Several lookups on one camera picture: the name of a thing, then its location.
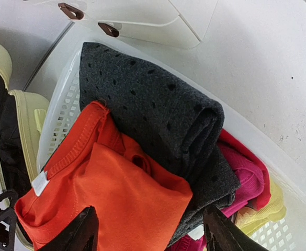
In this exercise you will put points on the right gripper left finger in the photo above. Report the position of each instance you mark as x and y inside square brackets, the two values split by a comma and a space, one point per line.
[80, 234]

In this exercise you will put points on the red teddy bear shirt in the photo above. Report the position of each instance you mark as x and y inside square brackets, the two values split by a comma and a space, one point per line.
[226, 138]

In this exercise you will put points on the yellow garment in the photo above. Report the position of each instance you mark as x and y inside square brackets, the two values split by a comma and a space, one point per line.
[249, 221]

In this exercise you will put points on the white three-drawer storage cabinet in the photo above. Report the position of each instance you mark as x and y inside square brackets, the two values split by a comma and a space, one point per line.
[179, 24]

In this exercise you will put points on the black garment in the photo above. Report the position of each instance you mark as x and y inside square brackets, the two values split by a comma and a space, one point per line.
[175, 124]

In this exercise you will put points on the magenta pink garment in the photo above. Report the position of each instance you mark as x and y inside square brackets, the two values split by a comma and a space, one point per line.
[252, 185]

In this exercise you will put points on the white perforated plastic basket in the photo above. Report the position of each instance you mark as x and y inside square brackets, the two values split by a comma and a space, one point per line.
[288, 234]

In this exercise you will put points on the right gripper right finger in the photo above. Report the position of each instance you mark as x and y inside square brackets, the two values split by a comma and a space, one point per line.
[221, 234]

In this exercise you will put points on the orange red garment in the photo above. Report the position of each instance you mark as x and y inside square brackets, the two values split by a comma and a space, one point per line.
[139, 204]

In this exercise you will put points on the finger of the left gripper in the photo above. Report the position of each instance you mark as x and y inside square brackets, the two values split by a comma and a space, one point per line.
[8, 218]

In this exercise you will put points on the pale green hard-shell suitcase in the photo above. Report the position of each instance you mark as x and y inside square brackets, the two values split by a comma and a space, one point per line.
[22, 115]

